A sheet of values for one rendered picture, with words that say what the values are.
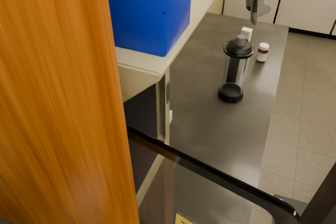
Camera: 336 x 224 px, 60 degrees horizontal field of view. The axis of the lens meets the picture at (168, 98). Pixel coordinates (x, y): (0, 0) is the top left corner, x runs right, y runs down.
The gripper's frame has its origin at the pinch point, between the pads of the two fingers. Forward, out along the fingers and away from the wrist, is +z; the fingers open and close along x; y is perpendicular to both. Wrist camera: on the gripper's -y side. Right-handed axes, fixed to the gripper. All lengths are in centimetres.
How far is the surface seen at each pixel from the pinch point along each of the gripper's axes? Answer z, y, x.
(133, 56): -33, -27, -55
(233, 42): 9.8, -5.4, -0.4
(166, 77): -4.9, -27.3, -29.4
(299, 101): 151, 64, 82
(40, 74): -38, -35, -62
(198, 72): 33.2, -19.0, 11.5
